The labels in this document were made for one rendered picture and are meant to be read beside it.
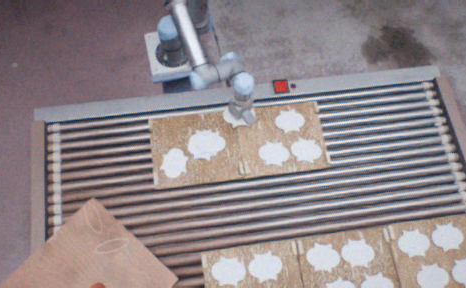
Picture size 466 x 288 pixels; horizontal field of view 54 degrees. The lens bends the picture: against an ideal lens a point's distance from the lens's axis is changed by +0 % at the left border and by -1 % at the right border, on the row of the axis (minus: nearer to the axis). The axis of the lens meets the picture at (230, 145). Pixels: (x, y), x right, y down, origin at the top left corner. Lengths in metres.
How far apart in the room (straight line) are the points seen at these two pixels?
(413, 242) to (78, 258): 1.44
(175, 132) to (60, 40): 1.76
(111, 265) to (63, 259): 0.19
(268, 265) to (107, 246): 0.68
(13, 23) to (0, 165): 1.14
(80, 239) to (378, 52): 2.67
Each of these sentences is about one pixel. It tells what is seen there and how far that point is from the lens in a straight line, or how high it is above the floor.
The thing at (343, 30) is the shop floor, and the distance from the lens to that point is 3.82.
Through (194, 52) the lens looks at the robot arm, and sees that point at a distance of 1.86.
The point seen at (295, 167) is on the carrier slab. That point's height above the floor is 0.94.
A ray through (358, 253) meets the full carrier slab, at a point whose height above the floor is 0.95.
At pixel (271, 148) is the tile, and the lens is 2.18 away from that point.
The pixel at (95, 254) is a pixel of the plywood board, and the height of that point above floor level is 1.04.
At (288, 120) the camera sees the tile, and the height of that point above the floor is 0.94.
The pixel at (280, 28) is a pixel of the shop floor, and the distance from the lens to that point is 3.72.
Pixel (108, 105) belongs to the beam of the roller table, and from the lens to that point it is 2.33.
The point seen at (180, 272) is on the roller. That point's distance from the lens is 2.05.
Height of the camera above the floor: 2.95
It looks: 68 degrees down
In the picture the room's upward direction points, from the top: 8 degrees clockwise
